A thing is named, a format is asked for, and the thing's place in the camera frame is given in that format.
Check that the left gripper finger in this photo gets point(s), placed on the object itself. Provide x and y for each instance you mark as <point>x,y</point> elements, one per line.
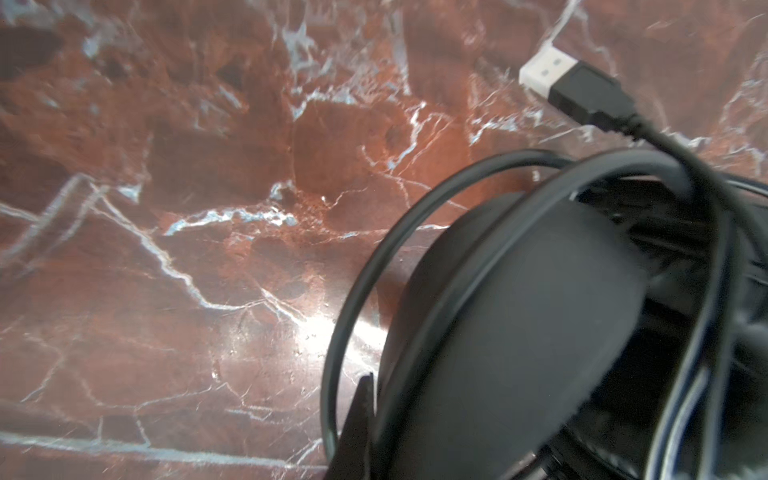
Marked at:
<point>352,458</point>

